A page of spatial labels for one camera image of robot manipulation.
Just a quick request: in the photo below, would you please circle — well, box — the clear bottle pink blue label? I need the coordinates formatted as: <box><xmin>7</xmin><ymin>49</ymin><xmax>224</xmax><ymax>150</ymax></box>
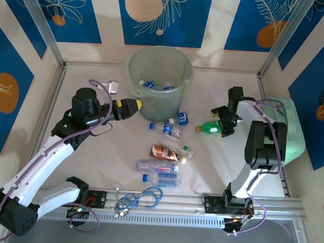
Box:
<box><xmin>135</xmin><ymin>158</ymin><xmax>180</xmax><ymax>175</ymax></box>

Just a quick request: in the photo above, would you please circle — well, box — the mint green zip bag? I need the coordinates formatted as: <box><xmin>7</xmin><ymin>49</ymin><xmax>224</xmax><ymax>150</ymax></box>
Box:
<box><xmin>270</xmin><ymin>96</ymin><xmax>310</xmax><ymax>168</ymax></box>

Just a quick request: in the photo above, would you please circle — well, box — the blue coiled cable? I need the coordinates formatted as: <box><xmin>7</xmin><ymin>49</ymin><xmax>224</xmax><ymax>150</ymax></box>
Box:
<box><xmin>115</xmin><ymin>184</ymin><xmax>164</xmax><ymax>214</ymax></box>

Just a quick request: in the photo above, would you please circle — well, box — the translucent grey waste bin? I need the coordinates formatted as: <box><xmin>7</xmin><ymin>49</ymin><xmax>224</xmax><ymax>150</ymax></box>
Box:
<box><xmin>124</xmin><ymin>44</ymin><xmax>196</xmax><ymax>124</ymax></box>

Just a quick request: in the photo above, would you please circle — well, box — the aluminium mounting rail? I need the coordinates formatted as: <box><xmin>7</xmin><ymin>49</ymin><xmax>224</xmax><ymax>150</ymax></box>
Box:
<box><xmin>2</xmin><ymin>177</ymin><xmax>305</xmax><ymax>227</ymax></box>

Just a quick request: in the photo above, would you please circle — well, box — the aluminium frame post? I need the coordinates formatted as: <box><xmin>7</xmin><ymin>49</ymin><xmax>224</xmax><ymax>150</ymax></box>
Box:
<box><xmin>9</xmin><ymin>0</ymin><xmax>70</xmax><ymax>69</ymax></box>
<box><xmin>258</xmin><ymin>0</ymin><xmax>317</xmax><ymax>83</ymax></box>

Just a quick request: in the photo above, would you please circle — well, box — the grey slotted cable duct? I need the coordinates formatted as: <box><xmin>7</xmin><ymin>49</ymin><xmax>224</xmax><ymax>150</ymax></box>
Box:
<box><xmin>37</xmin><ymin>205</ymin><xmax>226</xmax><ymax>232</ymax></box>

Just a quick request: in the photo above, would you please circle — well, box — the clear bottle pale blue label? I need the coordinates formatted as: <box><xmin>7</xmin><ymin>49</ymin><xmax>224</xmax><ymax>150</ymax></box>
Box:
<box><xmin>142</xmin><ymin>170</ymin><xmax>183</xmax><ymax>189</ymax></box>

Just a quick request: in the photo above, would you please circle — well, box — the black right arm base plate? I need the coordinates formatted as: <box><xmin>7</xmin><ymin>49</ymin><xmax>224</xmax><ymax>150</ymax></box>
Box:
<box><xmin>203</xmin><ymin>195</ymin><xmax>256</xmax><ymax>217</ymax></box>

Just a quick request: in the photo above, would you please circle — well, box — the clear bottle with blue cap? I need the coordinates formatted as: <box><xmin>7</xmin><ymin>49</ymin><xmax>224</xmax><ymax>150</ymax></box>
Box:
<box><xmin>160</xmin><ymin>82</ymin><xmax>176</xmax><ymax>92</ymax></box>

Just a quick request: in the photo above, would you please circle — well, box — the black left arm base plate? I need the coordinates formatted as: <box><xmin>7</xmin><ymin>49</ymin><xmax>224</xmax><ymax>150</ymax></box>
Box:
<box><xmin>82</xmin><ymin>190</ymin><xmax>108</xmax><ymax>210</ymax></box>

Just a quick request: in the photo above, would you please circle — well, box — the clear bottle without label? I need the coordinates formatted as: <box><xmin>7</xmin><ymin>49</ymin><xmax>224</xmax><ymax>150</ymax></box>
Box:
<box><xmin>159</xmin><ymin>134</ymin><xmax>196</xmax><ymax>159</ymax></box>

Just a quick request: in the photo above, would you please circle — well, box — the blue label white cap bottle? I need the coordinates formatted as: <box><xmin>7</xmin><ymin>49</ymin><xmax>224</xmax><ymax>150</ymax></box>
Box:
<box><xmin>138</xmin><ymin>79</ymin><xmax>159</xmax><ymax>92</ymax></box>

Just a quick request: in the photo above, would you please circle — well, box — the green bottle white label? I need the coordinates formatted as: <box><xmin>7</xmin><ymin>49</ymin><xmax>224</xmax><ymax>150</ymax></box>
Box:
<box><xmin>194</xmin><ymin>119</ymin><xmax>224</xmax><ymax>136</ymax></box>

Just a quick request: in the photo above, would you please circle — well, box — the clear crushed bottle blue label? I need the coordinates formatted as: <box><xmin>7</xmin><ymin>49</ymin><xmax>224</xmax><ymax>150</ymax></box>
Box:
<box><xmin>169</xmin><ymin>109</ymin><xmax>205</xmax><ymax>128</ymax></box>

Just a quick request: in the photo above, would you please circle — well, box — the aluminium rear rail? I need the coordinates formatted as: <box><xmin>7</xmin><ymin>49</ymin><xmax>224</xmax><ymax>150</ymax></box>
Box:
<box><xmin>63</xmin><ymin>58</ymin><xmax>262</xmax><ymax>79</ymax></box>

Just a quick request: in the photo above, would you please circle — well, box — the brown coffee drink bottle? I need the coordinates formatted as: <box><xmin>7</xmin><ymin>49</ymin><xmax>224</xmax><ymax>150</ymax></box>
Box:
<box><xmin>149</xmin><ymin>143</ymin><xmax>189</xmax><ymax>165</ymax></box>

